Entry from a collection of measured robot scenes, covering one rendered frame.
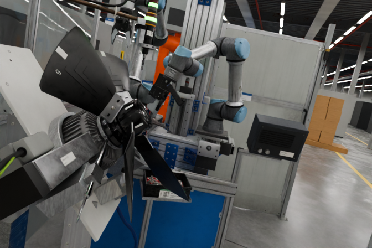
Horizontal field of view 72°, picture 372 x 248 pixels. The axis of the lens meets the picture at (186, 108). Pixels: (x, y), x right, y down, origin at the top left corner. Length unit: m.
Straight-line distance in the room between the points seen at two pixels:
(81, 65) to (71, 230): 0.57
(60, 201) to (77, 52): 0.39
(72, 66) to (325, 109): 8.56
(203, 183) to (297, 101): 1.83
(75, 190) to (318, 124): 8.58
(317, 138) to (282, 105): 6.16
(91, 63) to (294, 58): 2.47
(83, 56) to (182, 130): 1.21
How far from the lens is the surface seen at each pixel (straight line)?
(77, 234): 1.03
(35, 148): 0.71
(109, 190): 0.96
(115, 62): 1.11
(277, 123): 1.39
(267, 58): 2.89
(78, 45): 0.78
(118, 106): 0.88
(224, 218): 1.54
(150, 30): 0.99
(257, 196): 3.17
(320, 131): 9.04
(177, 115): 1.86
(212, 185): 1.45
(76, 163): 0.74
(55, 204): 0.75
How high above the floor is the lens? 1.38
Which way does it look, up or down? 7 degrees down
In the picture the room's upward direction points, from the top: 11 degrees clockwise
